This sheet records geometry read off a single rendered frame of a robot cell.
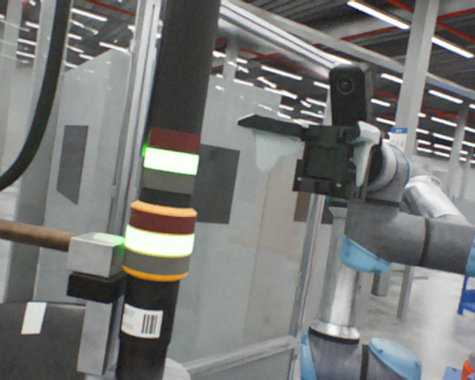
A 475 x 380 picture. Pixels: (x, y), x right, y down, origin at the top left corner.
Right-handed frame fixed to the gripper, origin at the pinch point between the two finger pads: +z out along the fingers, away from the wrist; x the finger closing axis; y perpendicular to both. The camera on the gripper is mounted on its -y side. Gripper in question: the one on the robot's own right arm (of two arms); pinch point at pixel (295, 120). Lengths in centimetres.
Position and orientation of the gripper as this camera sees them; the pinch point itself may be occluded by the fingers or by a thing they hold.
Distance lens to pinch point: 44.8
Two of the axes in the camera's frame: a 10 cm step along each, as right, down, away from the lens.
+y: -1.6, 9.9, 0.5
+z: -5.4, -0.5, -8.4
